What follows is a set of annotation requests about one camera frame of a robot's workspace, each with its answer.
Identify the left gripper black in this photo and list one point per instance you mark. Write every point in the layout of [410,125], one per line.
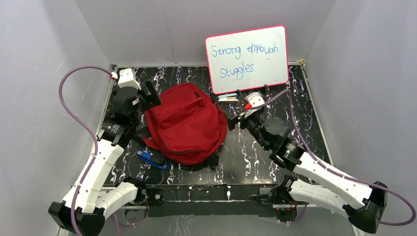
[147,96]

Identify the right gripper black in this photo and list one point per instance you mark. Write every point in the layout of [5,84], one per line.
[232,120]

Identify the red student backpack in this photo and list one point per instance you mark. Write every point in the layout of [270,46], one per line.
[188,127]

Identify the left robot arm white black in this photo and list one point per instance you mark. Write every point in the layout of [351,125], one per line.
[97,169]

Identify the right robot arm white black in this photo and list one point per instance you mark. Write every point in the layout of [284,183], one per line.
[363,204]

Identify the blue stapler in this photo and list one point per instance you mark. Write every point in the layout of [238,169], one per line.
[157,161]

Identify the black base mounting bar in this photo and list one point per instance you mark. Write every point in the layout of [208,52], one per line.
[222,199]

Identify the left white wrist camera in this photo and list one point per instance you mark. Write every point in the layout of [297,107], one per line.
[127,79]

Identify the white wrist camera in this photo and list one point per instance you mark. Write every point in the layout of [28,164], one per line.
[254,103]
[127,79]

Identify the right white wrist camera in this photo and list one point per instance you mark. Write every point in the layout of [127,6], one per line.
[254,103]

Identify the whiteboard with pink frame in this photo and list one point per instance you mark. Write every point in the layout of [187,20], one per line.
[247,59]

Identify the aluminium frame rail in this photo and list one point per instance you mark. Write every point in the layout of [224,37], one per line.
[84,211]

